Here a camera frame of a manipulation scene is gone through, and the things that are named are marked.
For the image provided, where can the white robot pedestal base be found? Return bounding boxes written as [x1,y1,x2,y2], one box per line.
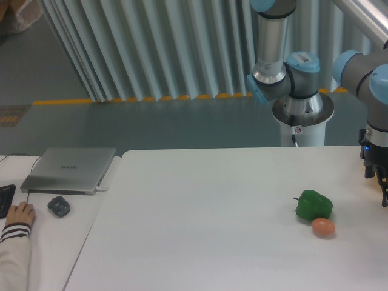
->
[272,92,334,147]

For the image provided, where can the dark grey small controller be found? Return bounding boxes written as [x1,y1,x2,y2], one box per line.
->
[47,196,71,218]

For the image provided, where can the silver closed laptop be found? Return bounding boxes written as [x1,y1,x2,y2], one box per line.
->
[20,147,116,195]

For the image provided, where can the brown egg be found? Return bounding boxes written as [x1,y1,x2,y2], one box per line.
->
[311,218,335,236]

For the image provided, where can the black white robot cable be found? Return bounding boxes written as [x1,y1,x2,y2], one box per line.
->
[290,113,300,147]

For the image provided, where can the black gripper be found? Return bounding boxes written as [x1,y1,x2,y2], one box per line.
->
[358,129,388,207]

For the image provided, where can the white striped sleeve forearm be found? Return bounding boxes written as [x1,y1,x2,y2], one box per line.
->
[1,223,32,290]

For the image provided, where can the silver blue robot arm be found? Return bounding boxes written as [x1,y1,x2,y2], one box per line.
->
[247,1,387,193]

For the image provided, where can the white folding screen partition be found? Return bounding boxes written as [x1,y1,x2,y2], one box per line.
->
[40,1,387,102]

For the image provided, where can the person's hand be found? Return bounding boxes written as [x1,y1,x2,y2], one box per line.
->
[5,201,35,227]

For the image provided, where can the black keyboard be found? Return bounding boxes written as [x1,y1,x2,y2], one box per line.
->
[0,184,16,219]

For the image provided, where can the green bell pepper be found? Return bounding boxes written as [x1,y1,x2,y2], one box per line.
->
[295,189,333,221]

